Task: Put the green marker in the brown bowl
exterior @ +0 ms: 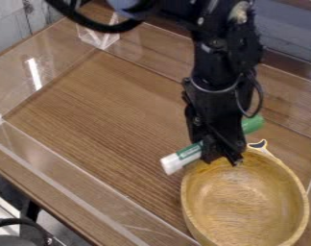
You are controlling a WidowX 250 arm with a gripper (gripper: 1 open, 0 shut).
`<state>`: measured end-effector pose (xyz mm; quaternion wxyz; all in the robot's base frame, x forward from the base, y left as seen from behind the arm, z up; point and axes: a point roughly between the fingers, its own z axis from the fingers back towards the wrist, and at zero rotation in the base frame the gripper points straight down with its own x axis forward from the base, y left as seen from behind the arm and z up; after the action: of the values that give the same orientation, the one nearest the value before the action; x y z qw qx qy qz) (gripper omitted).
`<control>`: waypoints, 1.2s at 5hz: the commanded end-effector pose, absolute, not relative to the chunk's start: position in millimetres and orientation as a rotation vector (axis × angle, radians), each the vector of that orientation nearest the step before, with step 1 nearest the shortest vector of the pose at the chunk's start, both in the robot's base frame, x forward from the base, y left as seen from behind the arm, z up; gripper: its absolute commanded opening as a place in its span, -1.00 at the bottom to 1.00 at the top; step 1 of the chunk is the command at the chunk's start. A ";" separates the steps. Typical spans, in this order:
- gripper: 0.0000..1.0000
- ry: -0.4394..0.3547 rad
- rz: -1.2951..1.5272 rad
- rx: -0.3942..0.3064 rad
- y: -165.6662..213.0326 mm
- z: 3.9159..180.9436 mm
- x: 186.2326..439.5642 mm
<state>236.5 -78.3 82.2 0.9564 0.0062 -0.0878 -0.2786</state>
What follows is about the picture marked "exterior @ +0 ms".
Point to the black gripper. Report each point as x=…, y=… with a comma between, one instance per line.
x=214, y=111

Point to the green and white marker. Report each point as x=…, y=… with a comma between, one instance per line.
x=177, y=160

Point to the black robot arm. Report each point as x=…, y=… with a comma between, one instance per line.
x=222, y=32

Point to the brown wooden bowl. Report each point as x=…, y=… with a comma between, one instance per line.
x=245, y=205

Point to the clear acrylic front wall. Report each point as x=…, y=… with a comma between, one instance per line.
x=104, y=216

